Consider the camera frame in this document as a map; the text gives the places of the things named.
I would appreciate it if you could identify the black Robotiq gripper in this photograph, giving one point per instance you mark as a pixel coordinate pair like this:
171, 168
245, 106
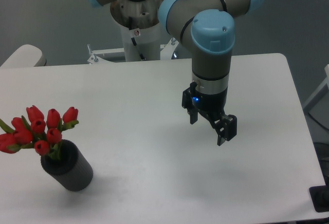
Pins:
211, 107

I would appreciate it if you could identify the red tulip bouquet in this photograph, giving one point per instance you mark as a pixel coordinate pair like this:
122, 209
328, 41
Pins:
42, 133

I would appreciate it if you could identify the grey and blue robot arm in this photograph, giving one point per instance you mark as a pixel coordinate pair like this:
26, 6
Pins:
206, 29

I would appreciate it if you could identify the dark grey ribbed vase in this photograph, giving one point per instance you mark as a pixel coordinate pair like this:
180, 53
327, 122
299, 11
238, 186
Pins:
72, 171

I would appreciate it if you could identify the black device at table edge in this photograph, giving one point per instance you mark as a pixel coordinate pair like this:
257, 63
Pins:
319, 196

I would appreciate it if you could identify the white chair armrest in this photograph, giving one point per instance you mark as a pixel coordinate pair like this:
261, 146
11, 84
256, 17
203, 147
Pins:
25, 56

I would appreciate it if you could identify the white furniture frame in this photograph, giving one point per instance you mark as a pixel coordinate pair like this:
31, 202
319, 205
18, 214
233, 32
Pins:
317, 94

